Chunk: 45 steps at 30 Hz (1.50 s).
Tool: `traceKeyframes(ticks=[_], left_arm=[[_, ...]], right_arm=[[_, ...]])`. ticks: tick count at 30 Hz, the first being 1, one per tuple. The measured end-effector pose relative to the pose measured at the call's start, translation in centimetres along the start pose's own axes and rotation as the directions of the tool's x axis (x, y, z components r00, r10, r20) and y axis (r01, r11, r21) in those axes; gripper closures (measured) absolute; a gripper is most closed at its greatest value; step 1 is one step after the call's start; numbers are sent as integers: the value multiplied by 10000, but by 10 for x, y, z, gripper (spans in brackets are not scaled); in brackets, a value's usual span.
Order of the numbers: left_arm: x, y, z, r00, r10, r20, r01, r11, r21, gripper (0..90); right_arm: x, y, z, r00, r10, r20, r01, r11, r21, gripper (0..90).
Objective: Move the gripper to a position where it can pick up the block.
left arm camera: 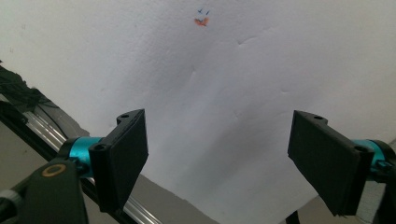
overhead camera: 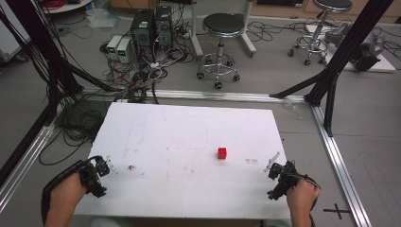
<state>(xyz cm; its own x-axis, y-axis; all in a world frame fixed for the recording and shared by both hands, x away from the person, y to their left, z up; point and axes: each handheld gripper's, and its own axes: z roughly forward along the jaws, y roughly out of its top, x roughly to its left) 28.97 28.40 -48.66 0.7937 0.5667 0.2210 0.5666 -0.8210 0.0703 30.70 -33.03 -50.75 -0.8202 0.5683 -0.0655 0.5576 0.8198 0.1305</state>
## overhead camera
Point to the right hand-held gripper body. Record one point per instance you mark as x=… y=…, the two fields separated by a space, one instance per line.
x=282 y=183

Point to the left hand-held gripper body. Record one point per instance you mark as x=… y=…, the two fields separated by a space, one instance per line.
x=91 y=178

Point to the person's right hand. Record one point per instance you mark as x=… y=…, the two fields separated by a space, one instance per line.
x=302 y=195

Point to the person's left hand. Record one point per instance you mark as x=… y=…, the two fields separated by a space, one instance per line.
x=66 y=195

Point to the small red cube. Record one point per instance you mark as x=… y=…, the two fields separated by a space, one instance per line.
x=222 y=153

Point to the white power supply box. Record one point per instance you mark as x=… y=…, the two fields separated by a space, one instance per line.
x=113 y=45
x=123 y=50

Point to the black computer tower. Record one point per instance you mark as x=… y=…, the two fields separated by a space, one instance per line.
x=142 y=30
x=164 y=26

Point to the clear plastic bag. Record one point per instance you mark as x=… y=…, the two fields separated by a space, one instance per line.
x=101 y=17

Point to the black round stool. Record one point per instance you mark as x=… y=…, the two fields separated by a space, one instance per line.
x=223 y=25
x=327 y=6

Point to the grey machine on white board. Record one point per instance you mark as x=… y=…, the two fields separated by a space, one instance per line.
x=362 y=44

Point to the white round table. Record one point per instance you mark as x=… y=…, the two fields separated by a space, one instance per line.
x=67 y=5

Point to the aluminium floor rail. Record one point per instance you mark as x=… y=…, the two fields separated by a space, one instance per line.
x=220 y=95
x=340 y=167
x=25 y=160

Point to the black metal frame post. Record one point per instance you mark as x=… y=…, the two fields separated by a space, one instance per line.
x=38 y=41
x=350 y=47

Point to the white table leg frame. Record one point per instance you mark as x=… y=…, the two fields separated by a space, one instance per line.
x=197 y=38

